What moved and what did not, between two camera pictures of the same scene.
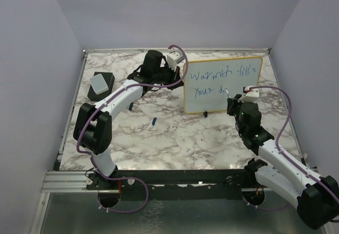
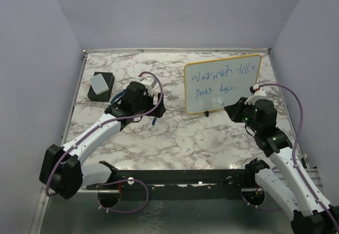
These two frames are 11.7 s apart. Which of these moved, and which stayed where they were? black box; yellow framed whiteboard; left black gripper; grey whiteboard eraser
Moved: left black gripper
Stayed: black box; grey whiteboard eraser; yellow framed whiteboard
